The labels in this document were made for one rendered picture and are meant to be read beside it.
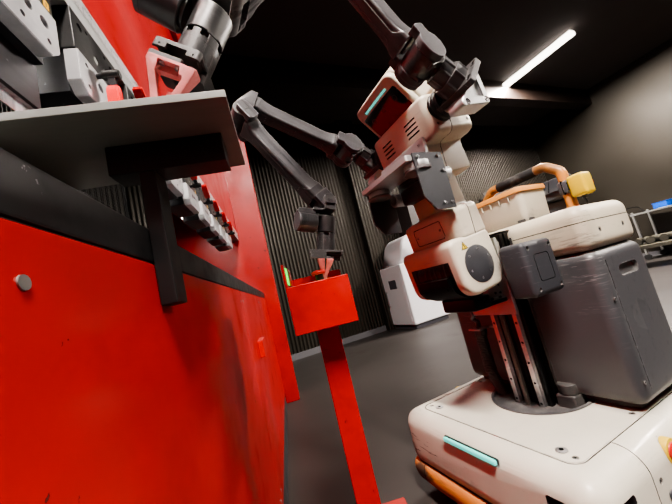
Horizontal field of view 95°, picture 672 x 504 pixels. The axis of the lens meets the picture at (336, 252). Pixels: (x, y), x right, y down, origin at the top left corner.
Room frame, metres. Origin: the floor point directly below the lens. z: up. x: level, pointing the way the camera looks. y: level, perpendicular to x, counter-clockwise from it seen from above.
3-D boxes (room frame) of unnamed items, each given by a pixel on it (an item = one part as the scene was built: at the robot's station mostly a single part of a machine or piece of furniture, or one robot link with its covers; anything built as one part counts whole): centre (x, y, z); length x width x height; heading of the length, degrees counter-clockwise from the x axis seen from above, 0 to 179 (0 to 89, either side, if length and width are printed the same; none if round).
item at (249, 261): (2.56, 0.99, 1.15); 0.85 x 0.25 x 2.30; 101
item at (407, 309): (4.66, -0.97, 0.66); 0.68 x 0.56 x 1.31; 115
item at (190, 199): (1.12, 0.52, 1.26); 0.15 x 0.09 x 0.17; 11
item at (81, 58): (0.53, 0.40, 1.26); 0.15 x 0.09 x 0.17; 11
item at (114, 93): (0.53, 0.34, 1.20); 0.04 x 0.02 x 0.10; 101
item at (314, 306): (0.88, 0.07, 0.75); 0.20 x 0.16 x 0.18; 5
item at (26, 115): (0.39, 0.23, 1.00); 0.26 x 0.18 x 0.01; 101
